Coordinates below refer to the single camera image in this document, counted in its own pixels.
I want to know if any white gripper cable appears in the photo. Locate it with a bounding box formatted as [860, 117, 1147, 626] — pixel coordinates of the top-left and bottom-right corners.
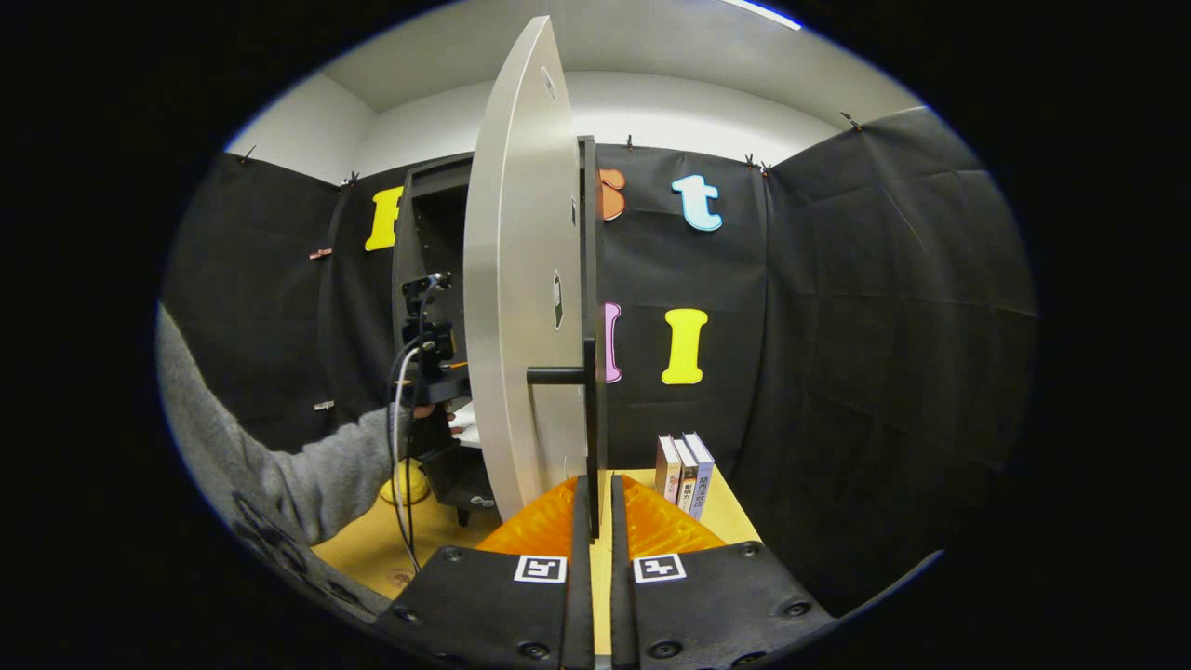
[391, 349, 420, 508]

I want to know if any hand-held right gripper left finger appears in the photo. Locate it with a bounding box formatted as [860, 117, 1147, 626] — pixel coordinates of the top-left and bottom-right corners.
[372, 473, 596, 670]

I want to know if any beige cabinet door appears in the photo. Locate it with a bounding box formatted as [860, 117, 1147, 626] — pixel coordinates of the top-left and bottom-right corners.
[463, 14, 592, 524]

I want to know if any yellow bumpy toy fruit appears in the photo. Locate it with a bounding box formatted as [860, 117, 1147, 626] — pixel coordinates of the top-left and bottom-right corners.
[380, 461, 431, 506]

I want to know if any black cabinet door handle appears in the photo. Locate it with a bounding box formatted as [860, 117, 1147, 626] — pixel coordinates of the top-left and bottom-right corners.
[526, 337, 598, 438]

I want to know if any black backdrop cloth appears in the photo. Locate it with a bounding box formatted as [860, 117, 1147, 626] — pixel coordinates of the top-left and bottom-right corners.
[158, 105, 1038, 620]

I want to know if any white book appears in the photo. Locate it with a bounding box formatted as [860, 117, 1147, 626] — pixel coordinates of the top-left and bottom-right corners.
[684, 431, 716, 520]
[672, 437, 701, 515]

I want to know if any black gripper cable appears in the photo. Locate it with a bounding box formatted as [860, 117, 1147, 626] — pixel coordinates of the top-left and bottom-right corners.
[386, 275, 438, 573]

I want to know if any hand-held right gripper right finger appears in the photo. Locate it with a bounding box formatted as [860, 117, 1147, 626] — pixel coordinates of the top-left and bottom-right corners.
[609, 473, 838, 670]

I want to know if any person's grey patterned garment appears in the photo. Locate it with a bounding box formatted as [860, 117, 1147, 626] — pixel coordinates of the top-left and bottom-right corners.
[228, 489, 396, 626]

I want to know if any long ceiling light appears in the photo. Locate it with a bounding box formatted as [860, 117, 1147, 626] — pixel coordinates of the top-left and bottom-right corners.
[721, 0, 803, 32]

